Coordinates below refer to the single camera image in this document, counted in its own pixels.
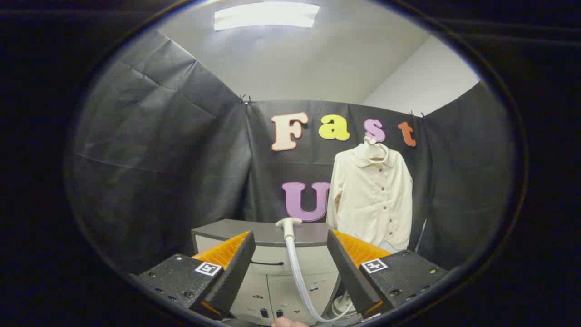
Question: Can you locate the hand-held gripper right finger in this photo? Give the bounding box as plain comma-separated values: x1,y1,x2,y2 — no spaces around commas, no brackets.
326,229,449,319

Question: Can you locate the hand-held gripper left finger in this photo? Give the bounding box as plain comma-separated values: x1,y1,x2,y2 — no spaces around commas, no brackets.
136,231,256,321

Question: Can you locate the cream button shirt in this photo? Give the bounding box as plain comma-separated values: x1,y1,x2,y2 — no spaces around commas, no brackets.
326,142,414,253

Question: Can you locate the white steamer base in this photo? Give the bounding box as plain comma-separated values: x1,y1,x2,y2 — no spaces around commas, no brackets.
331,293,359,318

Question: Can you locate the white clothes hanger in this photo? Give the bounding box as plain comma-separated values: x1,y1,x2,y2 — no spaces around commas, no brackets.
363,135,387,162

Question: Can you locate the grey cabinet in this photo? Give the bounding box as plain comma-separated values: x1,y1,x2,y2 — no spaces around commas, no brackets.
191,219,345,325

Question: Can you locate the thin grey pole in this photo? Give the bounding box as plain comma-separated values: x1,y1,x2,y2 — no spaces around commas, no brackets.
415,218,428,253

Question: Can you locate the black backdrop cloth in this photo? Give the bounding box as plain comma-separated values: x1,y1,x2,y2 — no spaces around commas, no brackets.
68,30,516,273

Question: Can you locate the ceiling light panel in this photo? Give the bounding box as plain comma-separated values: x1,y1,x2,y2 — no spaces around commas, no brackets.
214,1,320,31

